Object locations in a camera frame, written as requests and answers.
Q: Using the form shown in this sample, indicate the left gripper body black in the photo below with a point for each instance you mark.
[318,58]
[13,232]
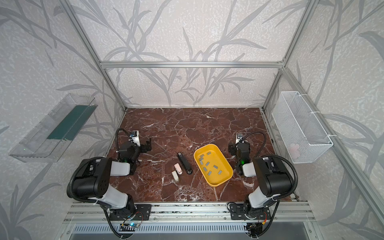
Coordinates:
[143,147]

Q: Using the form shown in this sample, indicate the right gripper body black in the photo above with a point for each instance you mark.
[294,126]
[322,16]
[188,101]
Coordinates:
[237,147]

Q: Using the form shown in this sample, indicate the pink mini stapler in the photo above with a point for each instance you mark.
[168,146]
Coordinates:
[178,168]

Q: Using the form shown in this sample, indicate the black stapler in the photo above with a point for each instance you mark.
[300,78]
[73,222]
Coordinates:
[185,163]

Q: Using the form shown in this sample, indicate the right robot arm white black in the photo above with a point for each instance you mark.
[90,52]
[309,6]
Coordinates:
[277,179]

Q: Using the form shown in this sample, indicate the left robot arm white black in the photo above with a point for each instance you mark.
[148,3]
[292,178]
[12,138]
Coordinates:
[90,183]

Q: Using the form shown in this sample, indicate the yellow plastic tray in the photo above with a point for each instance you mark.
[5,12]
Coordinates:
[215,158]

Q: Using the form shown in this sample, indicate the pink object in basket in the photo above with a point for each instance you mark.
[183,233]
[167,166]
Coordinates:
[294,151]

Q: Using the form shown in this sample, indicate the left circuit board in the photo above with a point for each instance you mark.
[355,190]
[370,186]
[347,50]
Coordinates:
[129,227]

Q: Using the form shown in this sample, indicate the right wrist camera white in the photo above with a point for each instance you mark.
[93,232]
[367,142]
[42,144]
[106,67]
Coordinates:
[239,137]

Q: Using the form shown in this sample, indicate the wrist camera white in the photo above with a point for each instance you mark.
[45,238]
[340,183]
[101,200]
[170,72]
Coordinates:
[239,137]
[134,137]

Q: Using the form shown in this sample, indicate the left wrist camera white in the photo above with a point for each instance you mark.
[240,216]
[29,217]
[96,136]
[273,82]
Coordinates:
[134,137]

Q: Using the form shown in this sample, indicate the white wire mesh basket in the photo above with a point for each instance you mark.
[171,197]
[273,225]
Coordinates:
[298,124]

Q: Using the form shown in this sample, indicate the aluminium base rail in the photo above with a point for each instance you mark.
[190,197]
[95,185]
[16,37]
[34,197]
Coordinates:
[193,212]

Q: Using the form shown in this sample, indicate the clear acrylic wall shelf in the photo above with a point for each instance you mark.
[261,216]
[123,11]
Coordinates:
[47,141]

